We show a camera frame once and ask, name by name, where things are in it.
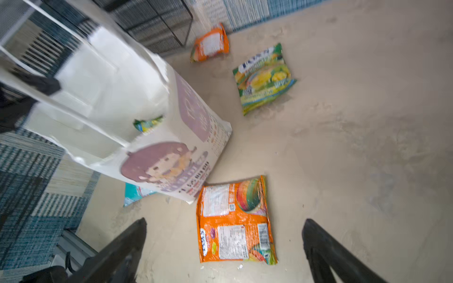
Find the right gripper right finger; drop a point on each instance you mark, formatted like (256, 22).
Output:
(327, 257)

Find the black wire shelf rack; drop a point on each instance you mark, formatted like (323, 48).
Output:
(160, 26)

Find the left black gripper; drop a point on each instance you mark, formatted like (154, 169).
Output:
(11, 111)

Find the Fox's spring tea bag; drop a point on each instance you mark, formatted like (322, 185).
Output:
(262, 78)

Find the orange candy bag front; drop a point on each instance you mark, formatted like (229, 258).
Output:
(233, 222)

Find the orange candy bag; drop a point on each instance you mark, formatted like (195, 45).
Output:
(233, 222)
(211, 44)

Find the green Fox's candy bag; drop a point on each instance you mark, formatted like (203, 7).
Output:
(146, 125)

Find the white paper bag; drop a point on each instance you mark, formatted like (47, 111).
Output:
(110, 81)

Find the orange candy bag by shelf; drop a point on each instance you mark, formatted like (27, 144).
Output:
(211, 44)

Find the teal mint candy bag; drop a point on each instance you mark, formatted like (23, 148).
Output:
(135, 193)

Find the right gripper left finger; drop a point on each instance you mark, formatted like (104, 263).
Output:
(118, 261)

